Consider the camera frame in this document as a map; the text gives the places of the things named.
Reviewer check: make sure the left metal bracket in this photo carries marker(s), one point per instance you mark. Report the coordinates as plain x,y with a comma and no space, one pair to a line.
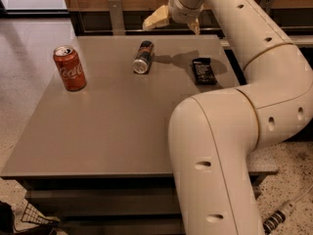
116,15

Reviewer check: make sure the grey drawer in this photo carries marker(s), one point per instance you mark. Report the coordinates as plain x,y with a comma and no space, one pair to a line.
125,225
108,202

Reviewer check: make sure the lower grey drawer front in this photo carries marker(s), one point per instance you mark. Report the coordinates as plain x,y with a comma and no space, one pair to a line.
125,225

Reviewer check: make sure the white power strip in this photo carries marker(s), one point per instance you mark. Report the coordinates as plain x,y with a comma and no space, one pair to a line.
278,217

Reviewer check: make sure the right metal bracket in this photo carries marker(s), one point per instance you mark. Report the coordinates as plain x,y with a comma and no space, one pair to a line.
266,5

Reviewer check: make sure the red Coca-Cola can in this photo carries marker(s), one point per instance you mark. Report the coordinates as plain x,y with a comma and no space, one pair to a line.
70,68

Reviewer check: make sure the upper grey drawer front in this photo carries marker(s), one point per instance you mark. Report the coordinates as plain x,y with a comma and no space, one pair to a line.
108,202

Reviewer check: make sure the horizontal metal rail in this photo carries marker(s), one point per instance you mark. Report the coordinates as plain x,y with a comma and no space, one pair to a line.
159,31

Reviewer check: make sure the grey drawer cabinet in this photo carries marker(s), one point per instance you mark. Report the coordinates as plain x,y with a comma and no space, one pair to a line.
113,134

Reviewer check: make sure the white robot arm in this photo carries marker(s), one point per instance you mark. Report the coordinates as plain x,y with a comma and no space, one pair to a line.
211,134

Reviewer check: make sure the metal bracket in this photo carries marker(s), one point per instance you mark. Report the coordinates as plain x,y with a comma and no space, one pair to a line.
116,15
266,5

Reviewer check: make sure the Red Bull can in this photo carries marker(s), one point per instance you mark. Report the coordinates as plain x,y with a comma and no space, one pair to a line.
143,59

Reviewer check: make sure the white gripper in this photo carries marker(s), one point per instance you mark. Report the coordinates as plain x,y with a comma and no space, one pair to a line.
178,8

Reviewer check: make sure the grey side shelf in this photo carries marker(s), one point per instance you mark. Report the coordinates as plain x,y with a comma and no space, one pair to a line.
302,41

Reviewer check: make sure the black snack bar wrapper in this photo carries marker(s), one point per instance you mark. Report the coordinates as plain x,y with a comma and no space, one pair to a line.
203,72

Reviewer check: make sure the black wire basket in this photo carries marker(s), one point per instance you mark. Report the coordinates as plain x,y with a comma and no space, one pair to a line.
33,216

